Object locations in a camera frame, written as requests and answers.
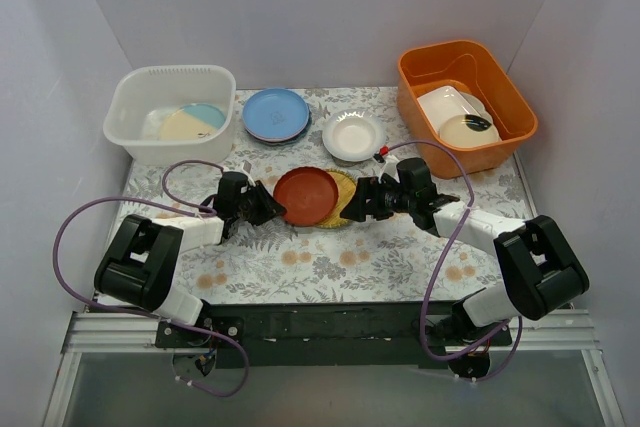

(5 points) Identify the orange plastic bin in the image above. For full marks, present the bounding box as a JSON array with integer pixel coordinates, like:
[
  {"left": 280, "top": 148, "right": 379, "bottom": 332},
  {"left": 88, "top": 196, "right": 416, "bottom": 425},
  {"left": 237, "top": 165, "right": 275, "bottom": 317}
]
[{"left": 397, "top": 40, "right": 538, "bottom": 173}]

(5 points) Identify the blue round plate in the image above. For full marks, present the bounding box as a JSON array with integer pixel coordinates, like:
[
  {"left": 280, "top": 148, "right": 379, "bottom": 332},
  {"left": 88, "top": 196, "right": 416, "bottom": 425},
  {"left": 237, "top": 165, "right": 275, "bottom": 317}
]
[{"left": 242, "top": 88, "right": 310, "bottom": 138}]

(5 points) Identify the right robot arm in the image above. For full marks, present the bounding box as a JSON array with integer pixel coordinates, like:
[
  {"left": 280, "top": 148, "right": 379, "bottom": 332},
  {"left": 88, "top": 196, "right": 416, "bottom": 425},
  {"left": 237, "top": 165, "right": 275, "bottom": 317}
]
[{"left": 340, "top": 158, "right": 590, "bottom": 345}]

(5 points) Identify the pink plate under blue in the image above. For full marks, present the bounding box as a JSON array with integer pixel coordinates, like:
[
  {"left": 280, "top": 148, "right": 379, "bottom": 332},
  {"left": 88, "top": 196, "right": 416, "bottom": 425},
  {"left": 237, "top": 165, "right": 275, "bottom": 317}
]
[{"left": 245, "top": 123, "right": 311, "bottom": 146}]

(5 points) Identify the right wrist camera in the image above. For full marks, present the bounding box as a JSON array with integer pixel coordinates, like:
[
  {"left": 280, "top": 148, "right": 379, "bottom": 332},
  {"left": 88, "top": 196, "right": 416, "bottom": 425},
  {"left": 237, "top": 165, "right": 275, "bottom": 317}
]
[{"left": 374, "top": 146, "right": 399, "bottom": 182}]

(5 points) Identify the red scalloped plate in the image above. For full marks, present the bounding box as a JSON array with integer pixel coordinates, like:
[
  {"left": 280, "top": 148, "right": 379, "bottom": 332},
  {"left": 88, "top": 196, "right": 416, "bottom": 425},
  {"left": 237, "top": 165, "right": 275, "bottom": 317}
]
[{"left": 273, "top": 167, "right": 339, "bottom": 227}]

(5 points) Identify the white rectangular dish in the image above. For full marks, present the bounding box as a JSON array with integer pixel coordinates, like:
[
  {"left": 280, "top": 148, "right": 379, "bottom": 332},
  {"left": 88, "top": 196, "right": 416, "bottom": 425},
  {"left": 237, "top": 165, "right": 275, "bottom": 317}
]
[{"left": 418, "top": 85, "right": 487, "bottom": 132}]

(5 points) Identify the woven bamboo tray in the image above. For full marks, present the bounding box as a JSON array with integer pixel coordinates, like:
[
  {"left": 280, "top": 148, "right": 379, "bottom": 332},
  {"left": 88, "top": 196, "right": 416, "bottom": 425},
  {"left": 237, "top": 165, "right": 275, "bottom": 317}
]
[{"left": 317, "top": 169, "right": 356, "bottom": 229}]

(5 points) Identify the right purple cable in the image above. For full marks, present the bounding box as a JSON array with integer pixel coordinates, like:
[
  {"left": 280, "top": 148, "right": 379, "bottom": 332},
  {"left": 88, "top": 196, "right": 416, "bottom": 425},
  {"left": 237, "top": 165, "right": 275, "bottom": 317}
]
[{"left": 384, "top": 140, "right": 525, "bottom": 382}]

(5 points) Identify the cream plate with black mark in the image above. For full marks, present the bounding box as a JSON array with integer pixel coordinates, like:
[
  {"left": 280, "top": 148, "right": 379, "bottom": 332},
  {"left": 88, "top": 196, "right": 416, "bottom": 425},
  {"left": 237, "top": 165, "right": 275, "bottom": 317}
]
[{"left": 439, "top": 114, "right": 501, "bottom": 148}]

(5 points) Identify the speckled ceramic saucer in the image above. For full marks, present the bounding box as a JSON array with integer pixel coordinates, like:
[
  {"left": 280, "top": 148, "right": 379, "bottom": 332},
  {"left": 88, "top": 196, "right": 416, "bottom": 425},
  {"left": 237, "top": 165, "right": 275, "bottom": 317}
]
[{"left": 333, "top": 157, "right": 370, "bottom": 168}]

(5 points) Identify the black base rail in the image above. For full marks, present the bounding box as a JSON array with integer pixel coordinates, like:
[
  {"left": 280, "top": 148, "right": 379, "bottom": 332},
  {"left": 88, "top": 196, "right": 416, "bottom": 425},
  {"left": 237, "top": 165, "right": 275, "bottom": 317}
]
[{"left": 155, "top": 301, "right": 490, "bottom": 369}]

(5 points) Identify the white plastic bin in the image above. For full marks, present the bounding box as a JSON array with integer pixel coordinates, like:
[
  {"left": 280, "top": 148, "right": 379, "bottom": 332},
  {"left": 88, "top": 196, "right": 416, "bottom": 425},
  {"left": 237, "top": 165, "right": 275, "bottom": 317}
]
[{"left": 103, "top": 65, "right": 236, "bottom": 166}]

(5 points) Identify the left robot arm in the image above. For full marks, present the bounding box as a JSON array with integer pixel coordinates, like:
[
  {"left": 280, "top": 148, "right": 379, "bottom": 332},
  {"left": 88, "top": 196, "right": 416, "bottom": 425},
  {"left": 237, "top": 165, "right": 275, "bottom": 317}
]
[{"left": 94, "top": 171, "right": 286, "bottom": 347}]

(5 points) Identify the cream and blue plate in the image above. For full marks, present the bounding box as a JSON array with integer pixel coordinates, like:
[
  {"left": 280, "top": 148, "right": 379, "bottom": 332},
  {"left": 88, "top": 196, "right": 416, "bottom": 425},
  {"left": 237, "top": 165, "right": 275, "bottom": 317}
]
[{"left": 158, "top": 103, "right": 226, "bottom": 141}]

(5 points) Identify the white scalloped bowl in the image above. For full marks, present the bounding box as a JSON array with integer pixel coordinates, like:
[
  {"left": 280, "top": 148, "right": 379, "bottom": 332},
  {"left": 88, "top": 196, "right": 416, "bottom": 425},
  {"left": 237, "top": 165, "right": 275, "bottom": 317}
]
[{"left": 322, "top": 109, "right": 387, "bottom": 163}]

